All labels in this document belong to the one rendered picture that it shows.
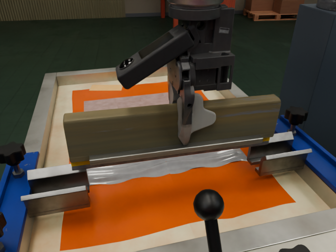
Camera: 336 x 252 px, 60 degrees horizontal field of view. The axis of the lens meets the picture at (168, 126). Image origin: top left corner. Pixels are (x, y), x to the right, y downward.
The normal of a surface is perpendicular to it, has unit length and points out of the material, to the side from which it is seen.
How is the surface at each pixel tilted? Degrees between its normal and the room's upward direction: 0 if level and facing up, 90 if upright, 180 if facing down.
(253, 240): 0
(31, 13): 90
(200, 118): 84
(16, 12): 90
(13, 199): 0
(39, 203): 90
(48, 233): 0
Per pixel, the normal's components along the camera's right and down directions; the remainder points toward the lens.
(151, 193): 0.00, -0.85
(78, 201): 0.25, 0.51
